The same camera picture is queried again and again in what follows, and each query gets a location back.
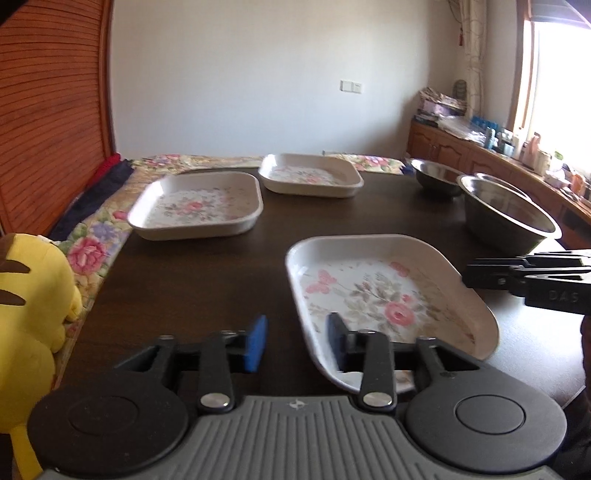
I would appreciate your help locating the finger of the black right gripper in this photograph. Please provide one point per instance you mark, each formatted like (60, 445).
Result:
(569, 258)
(512, 277)

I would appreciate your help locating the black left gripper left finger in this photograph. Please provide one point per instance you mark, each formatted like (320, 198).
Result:
(215, 359)

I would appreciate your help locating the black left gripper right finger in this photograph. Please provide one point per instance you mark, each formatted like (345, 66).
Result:
(378, 359)

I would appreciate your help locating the large steel bowl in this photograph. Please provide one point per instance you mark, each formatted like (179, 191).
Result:
(504, 219)

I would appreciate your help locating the small steel bowl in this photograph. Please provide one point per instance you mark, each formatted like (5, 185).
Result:
(492, 178)

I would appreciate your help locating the person's right hand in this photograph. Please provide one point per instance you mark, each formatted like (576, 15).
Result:
(585, 330)

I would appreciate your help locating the wooden side cabinet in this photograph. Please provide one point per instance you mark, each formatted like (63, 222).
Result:
(429, 143)

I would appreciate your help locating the floral bed quilt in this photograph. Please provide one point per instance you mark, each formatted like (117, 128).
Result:
(98, 226)

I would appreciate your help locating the stack of books and papers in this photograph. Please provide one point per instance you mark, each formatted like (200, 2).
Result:
(434, 106)

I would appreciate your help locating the yellow plush toy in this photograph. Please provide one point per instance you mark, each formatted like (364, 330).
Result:
(38, 295)

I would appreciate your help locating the red and navy pillows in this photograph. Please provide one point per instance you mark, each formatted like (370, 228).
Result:
(99, 189)

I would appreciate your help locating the patterned curtain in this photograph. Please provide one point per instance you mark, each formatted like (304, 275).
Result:
(472, 15)

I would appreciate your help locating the wooden slatted wardrobe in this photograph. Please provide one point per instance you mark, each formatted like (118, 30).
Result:
(56, 125)

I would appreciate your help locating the window with wooden frame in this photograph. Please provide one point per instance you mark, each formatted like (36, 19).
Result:
(553, 83)

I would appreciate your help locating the white wall switch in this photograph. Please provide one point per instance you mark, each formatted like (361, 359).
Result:
(353, 87)

